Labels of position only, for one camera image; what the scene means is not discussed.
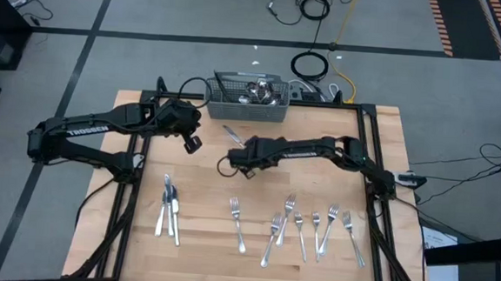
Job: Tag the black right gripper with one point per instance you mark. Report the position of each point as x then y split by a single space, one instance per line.
250 151

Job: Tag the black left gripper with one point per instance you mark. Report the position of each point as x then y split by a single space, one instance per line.
182 119

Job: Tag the silver table knife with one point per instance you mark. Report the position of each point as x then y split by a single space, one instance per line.
176 219
233 135
169 205
159 220
218 85

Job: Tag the silver spoon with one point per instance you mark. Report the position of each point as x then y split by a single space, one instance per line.
245 100
261 83
252 88
274 100
270 90

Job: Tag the silver dinner fork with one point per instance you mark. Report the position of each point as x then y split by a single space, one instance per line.
315 238
284 223
270 239
353 240
237 222
300 237
328 230

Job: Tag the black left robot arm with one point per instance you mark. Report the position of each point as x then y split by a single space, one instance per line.
85 131

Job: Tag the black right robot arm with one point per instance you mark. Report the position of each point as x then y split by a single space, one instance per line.
319 151

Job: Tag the grey mesh cutlery basket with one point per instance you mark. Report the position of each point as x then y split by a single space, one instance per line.
243 111

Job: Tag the grey power box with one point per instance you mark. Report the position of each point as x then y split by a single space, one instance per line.
299 91

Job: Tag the white paper sheet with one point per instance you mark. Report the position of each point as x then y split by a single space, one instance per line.
442 278

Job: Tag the black beam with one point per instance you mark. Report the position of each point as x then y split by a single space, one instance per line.
479 250

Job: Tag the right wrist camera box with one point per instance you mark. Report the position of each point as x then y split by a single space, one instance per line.
248 173

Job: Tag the silver mounting bracket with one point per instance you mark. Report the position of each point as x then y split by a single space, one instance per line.
138 160
411 179

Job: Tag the black aluminium table frame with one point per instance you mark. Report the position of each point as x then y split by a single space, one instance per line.
322 105

